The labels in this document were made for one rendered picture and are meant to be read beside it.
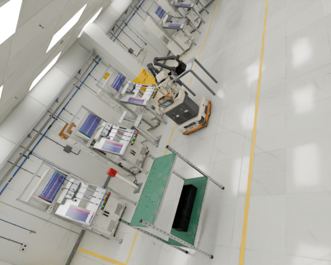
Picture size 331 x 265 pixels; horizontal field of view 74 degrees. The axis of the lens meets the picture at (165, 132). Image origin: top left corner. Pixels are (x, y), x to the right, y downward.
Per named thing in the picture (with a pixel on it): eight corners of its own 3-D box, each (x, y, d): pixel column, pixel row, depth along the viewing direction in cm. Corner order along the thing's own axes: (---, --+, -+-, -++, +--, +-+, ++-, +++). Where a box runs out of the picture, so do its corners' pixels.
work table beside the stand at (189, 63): (215, 94, 469) (190, 69, 435) (191, 108, 516) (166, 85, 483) (217, 81, 495) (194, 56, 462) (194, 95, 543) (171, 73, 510)
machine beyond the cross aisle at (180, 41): (202, 31, 802) (164, -12, 722) (197, 44, 757) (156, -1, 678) (177, 51, 901) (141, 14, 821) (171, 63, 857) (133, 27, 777)
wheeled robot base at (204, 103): (207, 125, 417) (199, 118, 406) (184, 136, 460) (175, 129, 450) (211, 101, 457) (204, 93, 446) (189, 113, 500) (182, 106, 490)
